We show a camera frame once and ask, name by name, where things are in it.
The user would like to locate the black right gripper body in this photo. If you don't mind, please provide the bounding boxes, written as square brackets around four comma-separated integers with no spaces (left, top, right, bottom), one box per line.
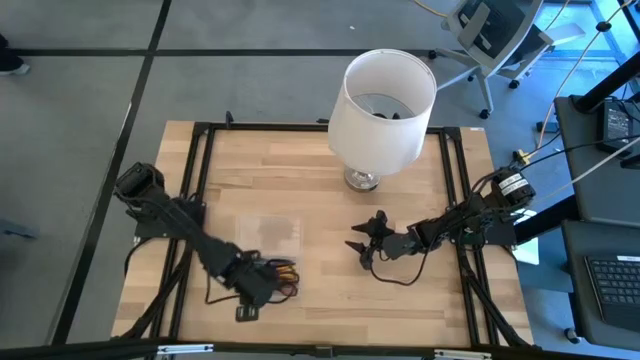
[362,210,426,270]

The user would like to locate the clear plastic supply box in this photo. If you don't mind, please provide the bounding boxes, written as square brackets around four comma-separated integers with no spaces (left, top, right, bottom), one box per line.
[234,213,304,304]

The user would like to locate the grey office chair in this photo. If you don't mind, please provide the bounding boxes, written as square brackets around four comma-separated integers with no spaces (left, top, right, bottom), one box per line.
[428,0,586,120]

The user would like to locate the silver aluminium bracket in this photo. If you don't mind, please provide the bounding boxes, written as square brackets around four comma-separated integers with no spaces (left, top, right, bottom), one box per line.
[433,349,494,360]
[157,343,215,356]

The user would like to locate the black power adapter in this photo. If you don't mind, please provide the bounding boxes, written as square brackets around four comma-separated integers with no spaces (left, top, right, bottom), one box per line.
[597,99,636,154]

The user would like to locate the white paper sheet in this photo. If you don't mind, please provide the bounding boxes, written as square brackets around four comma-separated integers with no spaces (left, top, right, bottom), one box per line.
[512,237,541,266]

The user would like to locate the person's foot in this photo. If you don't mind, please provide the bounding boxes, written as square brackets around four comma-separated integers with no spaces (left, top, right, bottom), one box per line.
[0,32,31,77]

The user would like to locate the black keyboard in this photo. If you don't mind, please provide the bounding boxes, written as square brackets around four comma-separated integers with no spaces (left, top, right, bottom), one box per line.
[584,254,640,331]

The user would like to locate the black aluminium table frame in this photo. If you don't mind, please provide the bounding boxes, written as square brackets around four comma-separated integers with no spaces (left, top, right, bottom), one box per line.
[112,110,534,360]

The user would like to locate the grey stand foot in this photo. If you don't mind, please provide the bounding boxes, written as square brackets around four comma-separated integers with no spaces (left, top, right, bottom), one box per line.
[0,218,40,240]

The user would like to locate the yellow power cable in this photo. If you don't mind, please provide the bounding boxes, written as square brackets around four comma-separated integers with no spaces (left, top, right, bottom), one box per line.
[512,0,626,166]
[412,0,449,19]

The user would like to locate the silver table lamp white shade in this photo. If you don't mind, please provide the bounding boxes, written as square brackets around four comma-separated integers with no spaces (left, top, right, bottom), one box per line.
[327,48,439,193]

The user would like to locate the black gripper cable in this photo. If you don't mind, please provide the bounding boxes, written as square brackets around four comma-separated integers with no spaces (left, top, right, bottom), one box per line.
[369,249,436,287]
[203,279,296,306]

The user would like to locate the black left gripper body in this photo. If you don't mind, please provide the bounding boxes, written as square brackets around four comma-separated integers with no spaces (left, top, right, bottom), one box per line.
[224,252,279,323]

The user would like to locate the dark grey desk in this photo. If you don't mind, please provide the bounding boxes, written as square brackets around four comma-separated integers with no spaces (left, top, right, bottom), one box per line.
[553,94,640,349]

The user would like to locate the red-handled scissors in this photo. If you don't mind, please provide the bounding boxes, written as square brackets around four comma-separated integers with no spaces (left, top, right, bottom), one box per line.
[269,279,301,303]

